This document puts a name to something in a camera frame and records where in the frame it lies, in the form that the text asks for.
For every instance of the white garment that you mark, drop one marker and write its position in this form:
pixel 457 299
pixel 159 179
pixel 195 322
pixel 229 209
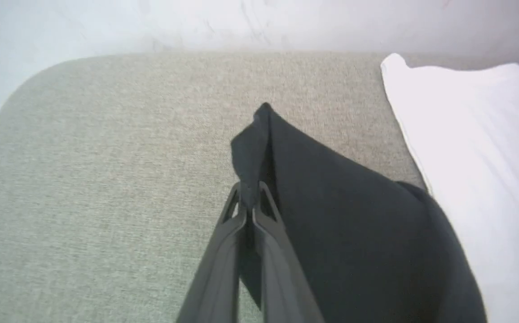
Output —
pixel 488 157

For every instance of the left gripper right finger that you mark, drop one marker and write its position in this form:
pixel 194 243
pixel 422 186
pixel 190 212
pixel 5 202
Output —
pixel 277 269

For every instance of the black garment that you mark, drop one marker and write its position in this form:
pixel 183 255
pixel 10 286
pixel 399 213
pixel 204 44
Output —
pixel 354 224

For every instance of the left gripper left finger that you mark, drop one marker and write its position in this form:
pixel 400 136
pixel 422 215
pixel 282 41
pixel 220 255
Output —
pixel 221 269

